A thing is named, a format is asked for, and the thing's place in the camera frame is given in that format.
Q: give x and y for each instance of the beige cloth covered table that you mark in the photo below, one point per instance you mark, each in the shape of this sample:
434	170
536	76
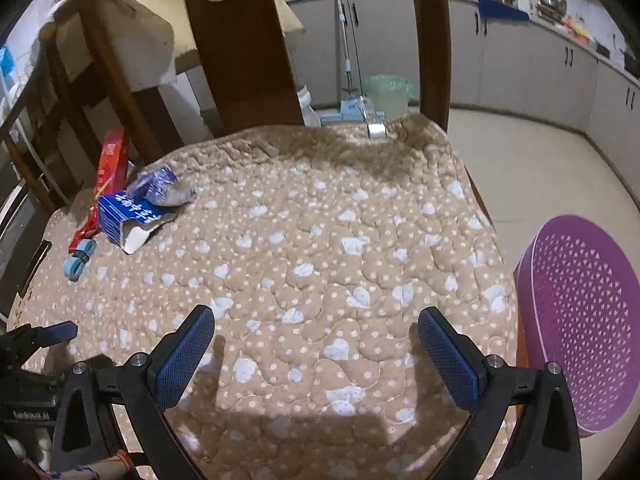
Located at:
140	35

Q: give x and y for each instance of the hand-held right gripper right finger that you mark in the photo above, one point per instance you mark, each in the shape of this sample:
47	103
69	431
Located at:
450	360

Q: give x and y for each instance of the purple plastic basket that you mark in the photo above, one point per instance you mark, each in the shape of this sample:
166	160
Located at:
575	310

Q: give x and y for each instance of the person's left forearm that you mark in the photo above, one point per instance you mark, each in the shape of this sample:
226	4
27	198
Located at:
100	472

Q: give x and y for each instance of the blue flat mop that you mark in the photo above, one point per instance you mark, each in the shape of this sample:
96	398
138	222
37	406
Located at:
345	112

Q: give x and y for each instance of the crumpled blue white packet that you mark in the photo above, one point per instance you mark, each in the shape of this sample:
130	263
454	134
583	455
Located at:
160	185

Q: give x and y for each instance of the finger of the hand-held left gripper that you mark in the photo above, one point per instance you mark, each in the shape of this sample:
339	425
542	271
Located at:
57	332

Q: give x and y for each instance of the person's left hand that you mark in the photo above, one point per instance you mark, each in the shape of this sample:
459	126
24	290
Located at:
27	447

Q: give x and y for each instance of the bin with green bag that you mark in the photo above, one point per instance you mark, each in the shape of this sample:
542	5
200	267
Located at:
387	95

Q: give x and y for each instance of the red plastic wrapper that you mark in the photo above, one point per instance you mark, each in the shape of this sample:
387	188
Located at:
82	232

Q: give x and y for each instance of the beige quilted seat cushion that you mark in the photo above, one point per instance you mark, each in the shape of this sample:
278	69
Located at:
310	240

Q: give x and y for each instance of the blue torn box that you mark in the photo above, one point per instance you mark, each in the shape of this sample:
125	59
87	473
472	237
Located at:
120	215

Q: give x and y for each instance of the blue cloth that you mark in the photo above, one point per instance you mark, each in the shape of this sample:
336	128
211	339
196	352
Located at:
500	10

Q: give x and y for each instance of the dark wooden chair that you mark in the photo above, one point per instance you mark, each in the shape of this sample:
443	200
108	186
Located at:
35	150

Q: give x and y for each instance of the grey kitchen cabinets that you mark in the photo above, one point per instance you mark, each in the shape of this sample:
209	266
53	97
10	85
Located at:
525	60

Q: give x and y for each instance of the long red carton box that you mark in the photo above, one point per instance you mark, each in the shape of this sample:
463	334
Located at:
112	160

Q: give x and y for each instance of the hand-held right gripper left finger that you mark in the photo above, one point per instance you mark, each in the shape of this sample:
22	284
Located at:
182	355

